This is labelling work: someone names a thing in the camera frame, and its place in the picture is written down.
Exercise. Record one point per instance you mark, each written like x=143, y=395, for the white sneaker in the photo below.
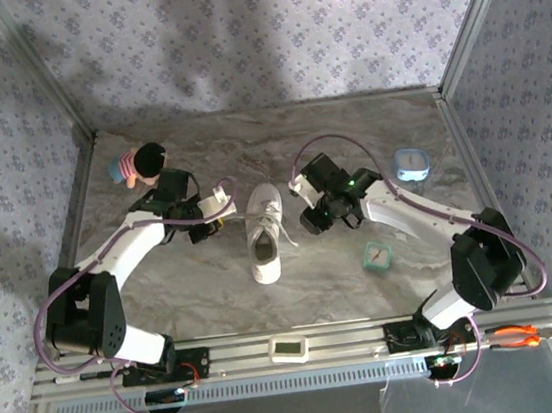
x=265, y=263

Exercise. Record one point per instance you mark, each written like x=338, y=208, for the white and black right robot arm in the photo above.
x=407, y=210

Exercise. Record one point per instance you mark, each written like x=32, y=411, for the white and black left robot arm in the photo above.
x=129, y=244

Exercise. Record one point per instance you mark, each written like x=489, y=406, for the plush doll with black hair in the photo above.
x=144, y=162

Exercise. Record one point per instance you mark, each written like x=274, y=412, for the teal square alarm clock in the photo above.
x=377, y=256

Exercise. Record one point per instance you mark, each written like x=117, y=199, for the light blue rounded container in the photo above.
x=411, y=165

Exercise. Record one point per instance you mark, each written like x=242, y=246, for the white digital timer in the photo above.
x=287, y=349

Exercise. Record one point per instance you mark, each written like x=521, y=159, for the black and white marker pen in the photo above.
x=85, y=377

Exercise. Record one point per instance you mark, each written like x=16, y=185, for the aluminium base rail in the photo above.
x=343, y=344

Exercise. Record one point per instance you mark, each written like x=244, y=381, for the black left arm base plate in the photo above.
x=202, y=361

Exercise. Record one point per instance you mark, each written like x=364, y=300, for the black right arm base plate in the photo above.
x=398, y=337

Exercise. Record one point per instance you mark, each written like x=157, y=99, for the aluminium frame post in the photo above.
x=475, y=16
x=42, y=69

